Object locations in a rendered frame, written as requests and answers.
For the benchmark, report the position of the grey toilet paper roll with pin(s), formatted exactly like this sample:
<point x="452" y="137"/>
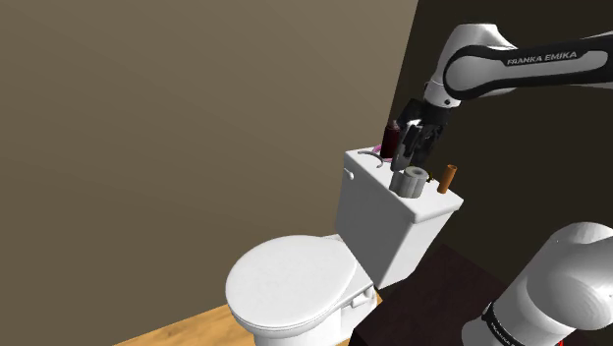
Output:
<point x="409" y="182"/>

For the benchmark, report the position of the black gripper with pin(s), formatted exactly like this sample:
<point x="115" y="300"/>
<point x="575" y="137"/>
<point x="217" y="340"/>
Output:
<point x="433" y="115"/>

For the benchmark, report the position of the dark robot stand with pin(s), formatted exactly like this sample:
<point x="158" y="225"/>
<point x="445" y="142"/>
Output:
<point x="431" y="297"/>

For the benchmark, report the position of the white toilet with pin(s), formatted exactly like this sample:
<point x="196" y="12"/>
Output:
<point x="297" y="282"/>

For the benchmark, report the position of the orange-brown cylinder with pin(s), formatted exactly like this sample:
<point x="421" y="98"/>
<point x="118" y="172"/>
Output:
<point x="448" y="178"/>

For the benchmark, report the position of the dark red bottle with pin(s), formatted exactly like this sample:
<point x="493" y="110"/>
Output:
<point x="390" y="141"/>

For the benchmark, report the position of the pink flat dish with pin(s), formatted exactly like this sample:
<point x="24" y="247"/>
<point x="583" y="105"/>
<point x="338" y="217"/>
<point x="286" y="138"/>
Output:
<point x="377" y="149"/>

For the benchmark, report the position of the small yellow-black object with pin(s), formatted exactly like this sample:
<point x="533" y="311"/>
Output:
<point x="430" y="178"/>

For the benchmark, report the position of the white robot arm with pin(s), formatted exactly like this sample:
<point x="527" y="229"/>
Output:
<point x="536" y="72"/>

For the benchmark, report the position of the grey curved hook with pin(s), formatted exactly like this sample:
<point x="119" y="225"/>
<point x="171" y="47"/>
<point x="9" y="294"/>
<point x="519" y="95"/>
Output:
<point x="376" y="156"/>

